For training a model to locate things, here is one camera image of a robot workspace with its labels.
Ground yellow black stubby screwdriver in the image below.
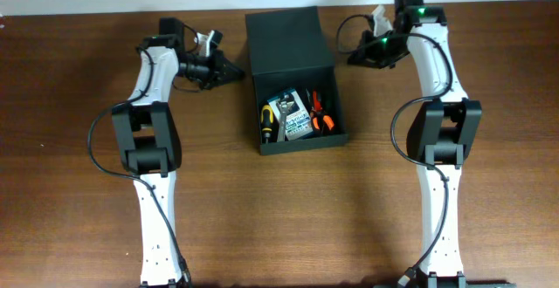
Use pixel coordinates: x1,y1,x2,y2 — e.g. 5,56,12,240
260,105,274,144

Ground silver adjustable wrench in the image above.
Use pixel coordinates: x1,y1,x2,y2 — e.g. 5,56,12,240
277,95,294,142

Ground red handled small cutting pliers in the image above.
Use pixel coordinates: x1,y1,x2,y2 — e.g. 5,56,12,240
309,90,322,113

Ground orange black long nose pliers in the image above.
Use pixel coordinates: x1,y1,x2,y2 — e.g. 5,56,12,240
306,90,335,136

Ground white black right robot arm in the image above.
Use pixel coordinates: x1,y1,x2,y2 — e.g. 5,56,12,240
346,0,482,287

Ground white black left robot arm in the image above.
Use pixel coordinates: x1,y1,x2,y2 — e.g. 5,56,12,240
111,17,244,287

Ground black open cardboard box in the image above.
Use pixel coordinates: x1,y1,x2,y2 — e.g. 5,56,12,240
245,7,348,155

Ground white blue screwdriver set box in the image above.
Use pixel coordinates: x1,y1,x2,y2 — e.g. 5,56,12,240
267,88,313,141

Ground black base plate bottom edge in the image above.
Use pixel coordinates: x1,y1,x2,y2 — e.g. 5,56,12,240
373,281,517,288

